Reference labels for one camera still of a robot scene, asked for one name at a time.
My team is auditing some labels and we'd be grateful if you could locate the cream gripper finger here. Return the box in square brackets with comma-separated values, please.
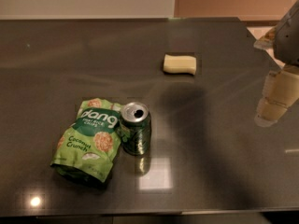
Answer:
[253, 27, 276, 50]
[254, 64, 299, 127]

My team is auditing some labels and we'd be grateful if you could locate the pale yellow sponge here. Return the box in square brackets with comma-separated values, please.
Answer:
[163, 54, 196, 76]

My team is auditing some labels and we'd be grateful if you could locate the green soda can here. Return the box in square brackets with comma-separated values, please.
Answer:
[120, 102, 151, 156]

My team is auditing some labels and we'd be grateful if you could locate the green rice chips bag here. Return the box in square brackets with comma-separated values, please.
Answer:
[50, 98, 121, 183]

